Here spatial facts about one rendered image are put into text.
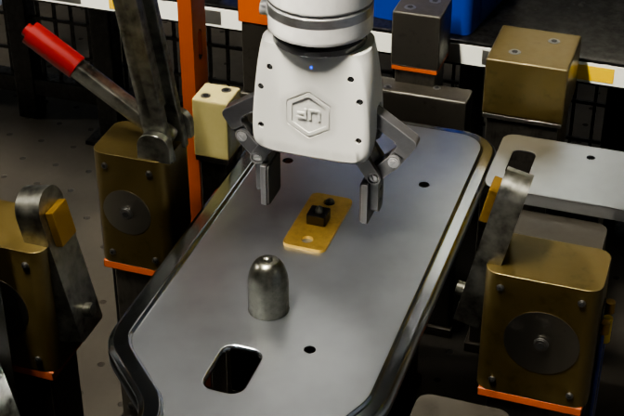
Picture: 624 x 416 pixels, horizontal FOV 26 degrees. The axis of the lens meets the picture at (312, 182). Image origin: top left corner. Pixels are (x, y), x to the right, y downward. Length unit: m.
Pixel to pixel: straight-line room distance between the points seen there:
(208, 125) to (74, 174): 0.61
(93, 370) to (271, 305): 0.48
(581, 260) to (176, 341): 0.32
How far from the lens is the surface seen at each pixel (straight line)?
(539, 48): 1.34
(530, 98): 1.32
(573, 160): 1.28
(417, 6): 1.36
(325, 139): 1.08
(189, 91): 1.25
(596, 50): 1.41
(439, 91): 1.37
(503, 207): 1.02
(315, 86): 1.06
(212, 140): 1.24
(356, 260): 1.12
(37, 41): 1.18
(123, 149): 1.18
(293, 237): 1.14
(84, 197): 1.77
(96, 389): 1.47
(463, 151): 1.27
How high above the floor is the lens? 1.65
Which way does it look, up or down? 32 degrees down
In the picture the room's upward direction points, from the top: straight up
